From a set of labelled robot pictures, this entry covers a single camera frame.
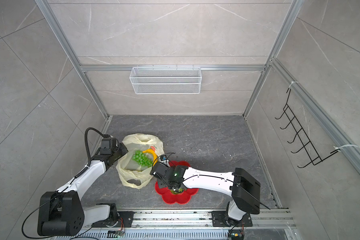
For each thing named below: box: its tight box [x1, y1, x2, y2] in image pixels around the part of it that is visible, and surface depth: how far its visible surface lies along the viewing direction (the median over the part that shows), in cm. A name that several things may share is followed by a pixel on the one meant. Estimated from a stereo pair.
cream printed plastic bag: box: [116, 133, 165, 190], surface depth 83 cm
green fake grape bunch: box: [132, 150, 154, 168], surface depth 92 cm
